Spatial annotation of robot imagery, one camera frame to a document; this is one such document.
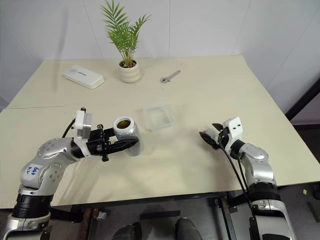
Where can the black slanted beam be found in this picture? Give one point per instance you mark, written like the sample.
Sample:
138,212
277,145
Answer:
303,95

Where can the silver adjustable wrench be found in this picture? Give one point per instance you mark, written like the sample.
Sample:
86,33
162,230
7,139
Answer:
170,76

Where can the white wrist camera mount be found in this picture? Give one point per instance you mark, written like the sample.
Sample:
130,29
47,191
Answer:
233,130
83,123

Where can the white flat rectangular case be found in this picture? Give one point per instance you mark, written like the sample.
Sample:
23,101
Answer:
83,76

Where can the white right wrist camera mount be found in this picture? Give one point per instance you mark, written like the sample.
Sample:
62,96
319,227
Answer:
233,130

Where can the silver jar with white neck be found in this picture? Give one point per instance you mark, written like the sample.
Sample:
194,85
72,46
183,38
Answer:
130,132

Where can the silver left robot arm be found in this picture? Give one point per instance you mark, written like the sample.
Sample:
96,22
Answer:
48,152

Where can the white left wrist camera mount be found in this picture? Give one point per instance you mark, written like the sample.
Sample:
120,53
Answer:
83,123

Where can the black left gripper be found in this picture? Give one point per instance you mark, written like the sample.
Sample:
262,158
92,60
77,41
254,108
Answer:
96,143

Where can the dark rounded shape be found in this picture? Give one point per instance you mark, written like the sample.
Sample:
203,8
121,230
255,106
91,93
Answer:
126,232
187,228

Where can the clear plastic box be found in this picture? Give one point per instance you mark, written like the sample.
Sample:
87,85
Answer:
159,117

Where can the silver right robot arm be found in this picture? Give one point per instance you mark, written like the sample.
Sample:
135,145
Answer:
260,172

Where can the green palm plant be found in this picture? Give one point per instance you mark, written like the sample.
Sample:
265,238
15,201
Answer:
123,32

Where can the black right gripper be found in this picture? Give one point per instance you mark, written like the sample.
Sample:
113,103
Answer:
223,135

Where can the black table frame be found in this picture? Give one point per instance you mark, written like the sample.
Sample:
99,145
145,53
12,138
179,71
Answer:
155,198

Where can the white ribbed plant pot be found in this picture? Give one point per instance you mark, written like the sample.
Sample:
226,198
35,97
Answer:
129,72

